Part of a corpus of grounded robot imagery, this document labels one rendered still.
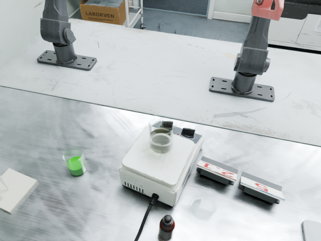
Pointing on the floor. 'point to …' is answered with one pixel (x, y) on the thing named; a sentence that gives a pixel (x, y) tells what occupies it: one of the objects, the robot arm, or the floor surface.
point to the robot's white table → (176, 80)
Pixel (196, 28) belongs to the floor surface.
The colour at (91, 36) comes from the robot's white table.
